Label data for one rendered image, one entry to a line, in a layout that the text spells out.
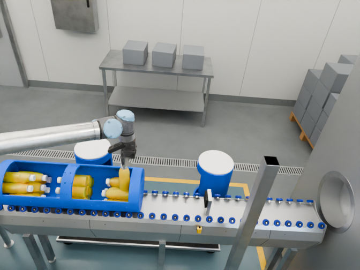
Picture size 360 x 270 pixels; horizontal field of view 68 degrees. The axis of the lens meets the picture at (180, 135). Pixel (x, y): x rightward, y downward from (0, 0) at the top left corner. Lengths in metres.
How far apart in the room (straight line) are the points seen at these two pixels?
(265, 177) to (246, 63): 3.75
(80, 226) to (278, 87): 4.15
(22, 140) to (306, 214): 1.81
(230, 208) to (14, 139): 1.40
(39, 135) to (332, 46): 4.70
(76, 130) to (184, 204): 1.01
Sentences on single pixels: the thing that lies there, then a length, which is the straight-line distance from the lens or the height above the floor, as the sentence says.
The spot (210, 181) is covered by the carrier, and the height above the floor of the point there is 0.95.
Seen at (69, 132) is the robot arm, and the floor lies 1.73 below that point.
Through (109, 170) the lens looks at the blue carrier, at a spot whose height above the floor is 1.12.
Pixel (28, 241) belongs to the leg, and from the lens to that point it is 2.38.
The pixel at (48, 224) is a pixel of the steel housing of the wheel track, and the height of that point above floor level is 0.85.
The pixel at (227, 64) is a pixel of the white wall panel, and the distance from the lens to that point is 4.80.
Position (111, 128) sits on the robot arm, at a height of 1.72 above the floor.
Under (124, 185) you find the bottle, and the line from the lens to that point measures 1.72.
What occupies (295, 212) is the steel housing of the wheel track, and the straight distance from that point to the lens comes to 2.14.
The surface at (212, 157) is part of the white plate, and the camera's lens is 2.17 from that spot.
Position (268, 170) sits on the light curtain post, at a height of 1.67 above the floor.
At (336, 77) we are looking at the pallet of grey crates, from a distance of 4.02.
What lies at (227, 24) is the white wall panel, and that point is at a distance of 4.59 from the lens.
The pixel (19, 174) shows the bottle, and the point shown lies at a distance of 1.96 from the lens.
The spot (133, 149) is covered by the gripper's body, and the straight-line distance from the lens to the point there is 1.55.
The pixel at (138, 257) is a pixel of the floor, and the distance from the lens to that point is 2.78.
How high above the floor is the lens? 2.44
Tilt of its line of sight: 37 degrees down
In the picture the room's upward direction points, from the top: 5 degrees clockwise
